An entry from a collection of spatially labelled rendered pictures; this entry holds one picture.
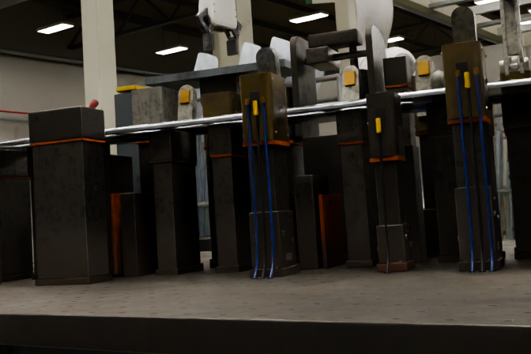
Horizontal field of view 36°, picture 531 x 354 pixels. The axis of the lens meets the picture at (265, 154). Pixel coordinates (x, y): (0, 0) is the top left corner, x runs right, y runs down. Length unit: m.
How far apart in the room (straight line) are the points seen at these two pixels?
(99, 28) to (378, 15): 3.75
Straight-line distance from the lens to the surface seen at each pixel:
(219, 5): 2.05
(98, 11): 5.80
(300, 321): 0.78
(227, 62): 9.72
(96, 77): 5.71
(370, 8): 2.22
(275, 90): 1.41
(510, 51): 1.68
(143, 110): 1.87
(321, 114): 1.62
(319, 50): 1.76
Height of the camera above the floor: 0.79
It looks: 5 degrees up
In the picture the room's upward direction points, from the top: 4 degrees counter-clockwise
